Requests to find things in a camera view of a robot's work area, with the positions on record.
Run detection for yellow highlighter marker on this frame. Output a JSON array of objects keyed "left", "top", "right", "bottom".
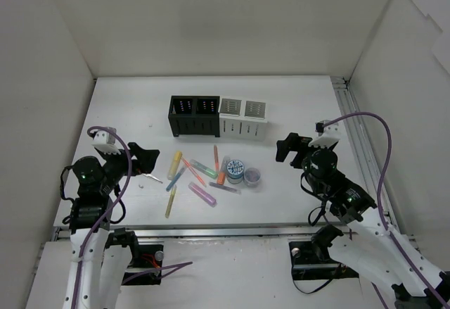
[{"left": 167, "top": 151, "right": 182, "bottom": 180}]

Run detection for blue highlighter pen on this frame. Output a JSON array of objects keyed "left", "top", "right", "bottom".
[{"left": 166, "top": 165, "right": 186, "bottom": 191}]

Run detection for thin yellow highlighter pen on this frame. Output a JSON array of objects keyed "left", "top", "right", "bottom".
[{"left": 165, "top": 185, "right": 177, "bottom": 219}]

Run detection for clear jar purple clips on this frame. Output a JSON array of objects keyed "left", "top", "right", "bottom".
[{"left": 243, "top": 168, "right": 262, "bottom": 188}]

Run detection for green highlighter marker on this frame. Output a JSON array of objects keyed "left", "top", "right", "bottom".
[{"left": 190, "top": 160, "right": 218, "bottom": 179}]

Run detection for red thin pen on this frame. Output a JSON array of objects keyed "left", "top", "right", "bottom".
[{"left": 181, "top": 156, "right": 207, "bottom": 187}]

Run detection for orange thin pen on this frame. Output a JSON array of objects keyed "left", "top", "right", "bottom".
[{"left": 213, "top": 145, "right": 219, "bottom": 173}]

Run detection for orange highlighter marker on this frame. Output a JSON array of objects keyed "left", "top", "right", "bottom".
[{"left": 217, "top": 156, "right": 230, "bottom": 185}]

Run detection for purple thin pen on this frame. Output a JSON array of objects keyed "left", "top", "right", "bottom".
[{"left": 208, "top": 182, "right": 241, "bottom": 195}]

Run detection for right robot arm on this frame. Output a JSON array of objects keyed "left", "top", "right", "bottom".
[{"left": 276, "top": 133, "right": 449, "bottom": 308}]

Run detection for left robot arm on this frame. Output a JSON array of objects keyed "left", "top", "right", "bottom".
[{"left": 63, "top": 142, "right": 160, "bottom": 308}]

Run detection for white slotted organizer box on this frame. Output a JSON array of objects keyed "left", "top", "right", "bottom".
[{"left": 219, "top": 97, "right": 268, "bottom": 141}]

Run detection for black slotted organizer box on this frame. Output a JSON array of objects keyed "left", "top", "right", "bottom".
[{"left": 168, "top": 96, "right": 220, "bottom": 137}]

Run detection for pink purple highlighter marker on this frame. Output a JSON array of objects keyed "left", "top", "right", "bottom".
[{"left": 188, "top": 182, "right": 217, "bottom": 207}]

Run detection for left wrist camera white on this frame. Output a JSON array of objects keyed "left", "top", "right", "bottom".
[{"left": 91, "top": 130, "right": 120, "bottom": 155}]

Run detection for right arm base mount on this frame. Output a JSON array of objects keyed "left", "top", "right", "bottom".
[{"left": 288, "top": 225, "right": 359, "bottom": 295}]

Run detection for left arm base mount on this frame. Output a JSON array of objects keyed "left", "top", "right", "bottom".
[{"left": 105, "top": 228, "right": 164, "bottom": 281}]

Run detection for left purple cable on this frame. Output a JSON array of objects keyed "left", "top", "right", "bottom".
[{"left": 71, "top": 125, "right": 193, "bottom": 309}]

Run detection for purple cable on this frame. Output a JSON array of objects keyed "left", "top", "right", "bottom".
[
  {"left": 71, "top": 125, "right": 193, "bottom": 309},
  {"left": 323, "top": 111, "right": 450, "bottom": 309}
]

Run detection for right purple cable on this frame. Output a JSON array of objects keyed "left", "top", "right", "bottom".
[{"left": 323, "top": 111, "right": 450, "bottom": 309}]

